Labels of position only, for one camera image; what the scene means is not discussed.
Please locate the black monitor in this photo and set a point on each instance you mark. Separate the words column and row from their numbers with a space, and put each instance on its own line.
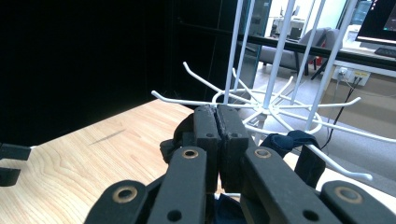
column 378, row 21

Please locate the black bow tie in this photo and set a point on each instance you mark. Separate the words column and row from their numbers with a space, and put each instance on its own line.
column 292, row 140

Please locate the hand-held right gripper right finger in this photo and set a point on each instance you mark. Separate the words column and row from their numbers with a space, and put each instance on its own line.
column 232, row 133

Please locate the black horizontal bar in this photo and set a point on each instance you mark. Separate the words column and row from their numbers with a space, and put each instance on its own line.
column 367, row 59

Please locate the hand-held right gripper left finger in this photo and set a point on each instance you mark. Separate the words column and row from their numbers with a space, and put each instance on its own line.
column 207, row 127

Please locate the grey armchair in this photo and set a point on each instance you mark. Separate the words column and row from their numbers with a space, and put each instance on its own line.
column 320, row 39

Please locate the white power socket strip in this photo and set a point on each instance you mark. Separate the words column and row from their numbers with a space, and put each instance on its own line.
column 351, row 74

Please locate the black keyboard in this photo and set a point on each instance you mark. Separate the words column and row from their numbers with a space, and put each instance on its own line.
column 386, row 52

